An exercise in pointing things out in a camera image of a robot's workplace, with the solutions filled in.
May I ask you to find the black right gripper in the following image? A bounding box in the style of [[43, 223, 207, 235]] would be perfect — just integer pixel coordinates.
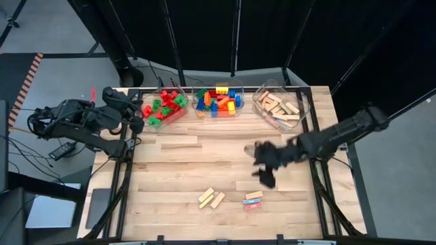
[[251, 139, 303, 190]]

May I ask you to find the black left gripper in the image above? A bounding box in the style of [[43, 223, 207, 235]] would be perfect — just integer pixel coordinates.
[[102, 86, 146, 135]]

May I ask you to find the clear plastic bin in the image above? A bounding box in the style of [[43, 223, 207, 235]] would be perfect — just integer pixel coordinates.
[[191, 80, 246, 119], [130, 84, 190, 133], [251, 79, 311, 134]]

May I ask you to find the black floor stand column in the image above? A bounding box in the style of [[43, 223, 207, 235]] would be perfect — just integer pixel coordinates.
[[66, 0, 144, 88]]

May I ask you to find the printed wooden block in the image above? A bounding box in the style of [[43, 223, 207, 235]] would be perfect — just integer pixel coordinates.
[[209, 191, 227, 210]]

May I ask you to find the black power adapter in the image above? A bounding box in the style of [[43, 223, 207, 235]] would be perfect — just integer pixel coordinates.
[[48, 141, 77, 161]]

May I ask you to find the metal curtain pole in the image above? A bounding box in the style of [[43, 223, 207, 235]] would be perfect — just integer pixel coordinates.
[[330, 0, 416, 95], [230, 0, 243, 78], [281, 0, 316, 82], [159, 0, 187, 87]]

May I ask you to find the grey flat panel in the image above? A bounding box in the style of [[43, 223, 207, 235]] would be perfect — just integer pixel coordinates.
[[84, 187, 113, 230]]

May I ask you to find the black floor bar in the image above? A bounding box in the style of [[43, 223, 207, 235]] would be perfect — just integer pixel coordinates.
[[42, 41, 110, 59]]

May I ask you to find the black curtain panel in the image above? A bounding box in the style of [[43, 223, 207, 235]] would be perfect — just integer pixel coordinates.
[[289, 0, 415, 96], [332, 0, 436, 118], [163, 0, 239, 73], [236, 0, 314, 72], [66, 0, 180, 71]]

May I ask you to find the white flat sheet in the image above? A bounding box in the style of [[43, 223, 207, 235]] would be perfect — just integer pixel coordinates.
[[25, 182, 82, 229]]

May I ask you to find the black mat with hazard stripes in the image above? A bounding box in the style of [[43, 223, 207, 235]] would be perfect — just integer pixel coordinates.
[[0, 52, 44, 130]]

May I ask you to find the black tripod stand leg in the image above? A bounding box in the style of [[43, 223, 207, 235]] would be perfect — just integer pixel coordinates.
[[0, 0, 28, 48]]

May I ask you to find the black metal bar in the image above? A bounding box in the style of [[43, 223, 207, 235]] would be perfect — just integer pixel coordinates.
[[388, 87, 436, 120]]

